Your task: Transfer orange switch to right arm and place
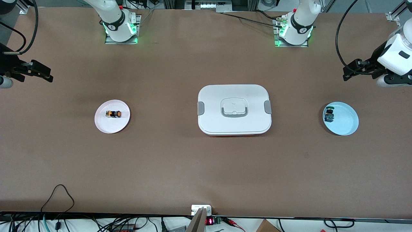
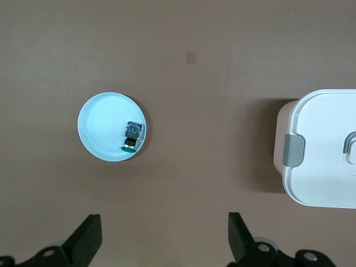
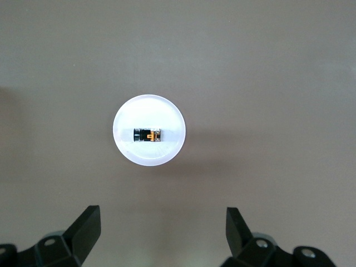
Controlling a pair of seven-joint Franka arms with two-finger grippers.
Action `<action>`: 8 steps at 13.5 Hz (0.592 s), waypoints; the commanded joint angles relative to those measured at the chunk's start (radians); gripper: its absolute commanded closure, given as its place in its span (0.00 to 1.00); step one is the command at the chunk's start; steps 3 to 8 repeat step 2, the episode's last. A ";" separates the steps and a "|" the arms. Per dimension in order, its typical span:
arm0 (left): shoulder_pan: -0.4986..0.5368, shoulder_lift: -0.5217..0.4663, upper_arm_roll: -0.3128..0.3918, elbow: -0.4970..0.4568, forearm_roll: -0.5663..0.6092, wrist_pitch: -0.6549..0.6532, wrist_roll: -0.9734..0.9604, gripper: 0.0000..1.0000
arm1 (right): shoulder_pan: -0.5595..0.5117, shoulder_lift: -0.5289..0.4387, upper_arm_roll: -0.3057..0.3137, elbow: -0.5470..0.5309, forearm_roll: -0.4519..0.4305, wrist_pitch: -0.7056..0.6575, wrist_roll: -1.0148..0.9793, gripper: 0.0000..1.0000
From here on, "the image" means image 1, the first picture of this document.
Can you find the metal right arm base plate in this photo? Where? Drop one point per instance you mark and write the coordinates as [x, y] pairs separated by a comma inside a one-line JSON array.
[[111, 42]]

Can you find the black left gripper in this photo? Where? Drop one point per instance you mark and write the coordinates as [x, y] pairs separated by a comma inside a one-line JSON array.
[[373, 61]]

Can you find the silver metal frame box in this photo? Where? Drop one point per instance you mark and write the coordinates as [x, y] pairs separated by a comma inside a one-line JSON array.
[[207, 5]]

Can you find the white lunch box grey latches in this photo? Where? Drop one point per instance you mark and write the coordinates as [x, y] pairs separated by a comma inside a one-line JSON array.
[[235, 125]]

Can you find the orange push button switch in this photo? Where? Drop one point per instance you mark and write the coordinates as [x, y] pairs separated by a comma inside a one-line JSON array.
[[114, 114]]

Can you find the red clip lead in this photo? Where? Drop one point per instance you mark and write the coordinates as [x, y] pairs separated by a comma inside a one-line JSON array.
[[233, 223]]

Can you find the red digit display module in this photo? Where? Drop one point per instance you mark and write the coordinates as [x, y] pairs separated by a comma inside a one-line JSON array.
[[210, 221]]

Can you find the pink round plate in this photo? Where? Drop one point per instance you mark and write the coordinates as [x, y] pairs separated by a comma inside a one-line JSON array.
[[112, 127]]

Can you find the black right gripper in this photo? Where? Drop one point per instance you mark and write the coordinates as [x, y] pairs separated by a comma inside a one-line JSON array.
[[9, 64]]

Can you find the aluminium rail with bracket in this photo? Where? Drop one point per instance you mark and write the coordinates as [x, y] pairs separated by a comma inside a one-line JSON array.
[[394, 16]]

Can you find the green push button switch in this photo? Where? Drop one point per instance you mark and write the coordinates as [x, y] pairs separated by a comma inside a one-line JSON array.
[[329, 116]]

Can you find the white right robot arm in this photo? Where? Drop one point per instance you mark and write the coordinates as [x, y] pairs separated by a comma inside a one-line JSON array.
[[112, 16]]

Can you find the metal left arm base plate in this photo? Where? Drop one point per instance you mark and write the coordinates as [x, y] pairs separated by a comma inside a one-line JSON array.
[[291, 45]]

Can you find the aluminium frame corner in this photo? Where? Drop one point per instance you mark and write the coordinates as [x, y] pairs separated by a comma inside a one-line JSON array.
[[25, 8]]

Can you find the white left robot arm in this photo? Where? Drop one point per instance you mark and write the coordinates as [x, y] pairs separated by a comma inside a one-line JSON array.
[[397, 54]]

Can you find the cardboard box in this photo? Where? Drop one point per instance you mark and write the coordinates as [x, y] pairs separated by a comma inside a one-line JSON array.
[[267, 227]]

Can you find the light blue round plate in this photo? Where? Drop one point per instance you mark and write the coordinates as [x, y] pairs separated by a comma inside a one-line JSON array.
[[346, 124]]

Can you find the white mounting plate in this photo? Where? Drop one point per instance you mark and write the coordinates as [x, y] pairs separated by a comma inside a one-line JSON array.
[[194, 209]]

